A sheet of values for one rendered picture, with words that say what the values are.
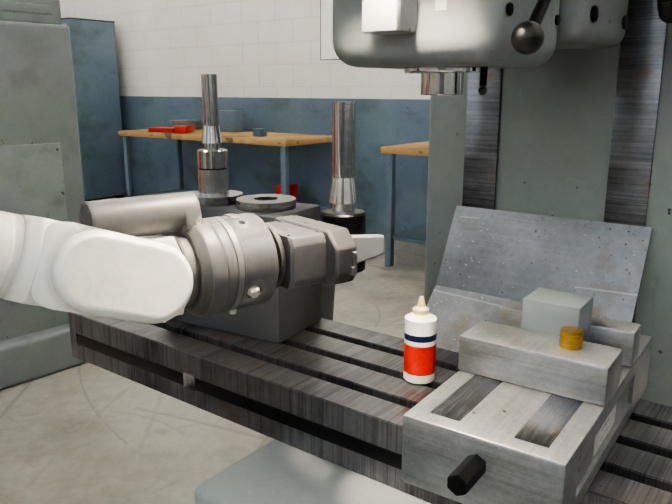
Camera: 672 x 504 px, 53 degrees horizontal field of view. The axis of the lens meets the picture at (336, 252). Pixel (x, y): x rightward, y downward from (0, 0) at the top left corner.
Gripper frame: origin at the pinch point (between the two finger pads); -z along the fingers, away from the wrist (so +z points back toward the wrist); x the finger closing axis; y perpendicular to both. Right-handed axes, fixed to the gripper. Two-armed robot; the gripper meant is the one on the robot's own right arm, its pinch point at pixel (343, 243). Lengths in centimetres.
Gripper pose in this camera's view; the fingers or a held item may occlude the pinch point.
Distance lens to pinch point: 71.1
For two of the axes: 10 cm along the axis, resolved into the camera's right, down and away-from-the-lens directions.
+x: -6.1, -1.9, 7.7
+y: -0.1, 9.7, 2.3
